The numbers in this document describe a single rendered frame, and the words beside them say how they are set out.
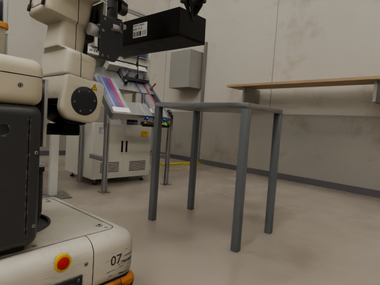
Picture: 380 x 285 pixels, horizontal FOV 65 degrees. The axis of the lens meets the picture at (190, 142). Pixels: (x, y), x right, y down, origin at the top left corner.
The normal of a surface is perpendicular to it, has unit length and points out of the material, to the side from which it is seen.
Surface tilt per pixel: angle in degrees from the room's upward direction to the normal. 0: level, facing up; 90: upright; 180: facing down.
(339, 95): 90
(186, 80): 90
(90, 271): 90
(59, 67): 82
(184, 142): 90
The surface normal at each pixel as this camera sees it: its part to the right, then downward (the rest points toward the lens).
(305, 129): -0.71, 0.00
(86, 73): 0.76, 0.09
